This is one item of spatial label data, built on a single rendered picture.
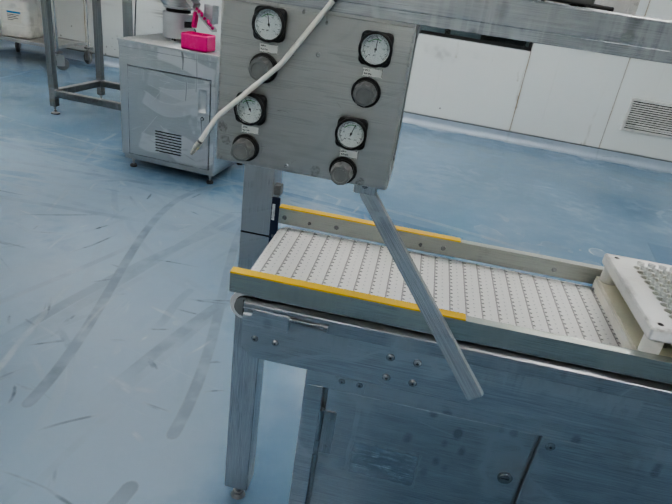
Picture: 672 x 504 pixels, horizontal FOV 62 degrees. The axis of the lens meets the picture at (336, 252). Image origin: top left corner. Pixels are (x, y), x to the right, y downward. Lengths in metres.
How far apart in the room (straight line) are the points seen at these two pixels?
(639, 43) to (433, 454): 0.69
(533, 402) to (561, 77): 5.10
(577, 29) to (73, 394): 1.67
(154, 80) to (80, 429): 2.22
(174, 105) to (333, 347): 2.75
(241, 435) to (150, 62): 2.52
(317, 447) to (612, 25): 0.77
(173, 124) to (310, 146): 2.83
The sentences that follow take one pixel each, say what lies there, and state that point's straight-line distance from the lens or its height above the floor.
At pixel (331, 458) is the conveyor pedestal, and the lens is 1.06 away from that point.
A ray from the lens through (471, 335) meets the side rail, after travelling 0.81.
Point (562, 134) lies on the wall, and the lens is 5.94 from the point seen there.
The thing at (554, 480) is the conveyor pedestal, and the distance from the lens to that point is 1.07.
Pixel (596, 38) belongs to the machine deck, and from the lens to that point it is 0.67.
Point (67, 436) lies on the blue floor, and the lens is 1.80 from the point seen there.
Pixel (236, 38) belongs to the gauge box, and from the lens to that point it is 0.69.
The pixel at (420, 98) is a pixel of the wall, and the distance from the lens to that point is 5.88.
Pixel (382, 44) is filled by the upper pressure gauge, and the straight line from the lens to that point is 0.64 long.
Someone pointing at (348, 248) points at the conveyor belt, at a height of 0.80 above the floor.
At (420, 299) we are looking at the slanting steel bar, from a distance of 0.72.
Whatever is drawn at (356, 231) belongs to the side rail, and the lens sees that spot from 1.04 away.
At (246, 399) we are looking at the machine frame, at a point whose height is 0.34.
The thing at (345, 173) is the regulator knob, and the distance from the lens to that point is 0.66.
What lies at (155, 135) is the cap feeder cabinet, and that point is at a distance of 3.58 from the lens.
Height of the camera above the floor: 1.23
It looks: 26 degrees down
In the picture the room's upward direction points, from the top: 8 degrees clockwise
